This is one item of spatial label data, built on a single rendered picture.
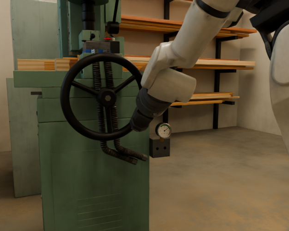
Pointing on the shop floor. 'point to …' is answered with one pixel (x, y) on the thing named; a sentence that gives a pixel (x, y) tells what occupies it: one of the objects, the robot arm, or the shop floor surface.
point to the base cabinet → (92, 180)
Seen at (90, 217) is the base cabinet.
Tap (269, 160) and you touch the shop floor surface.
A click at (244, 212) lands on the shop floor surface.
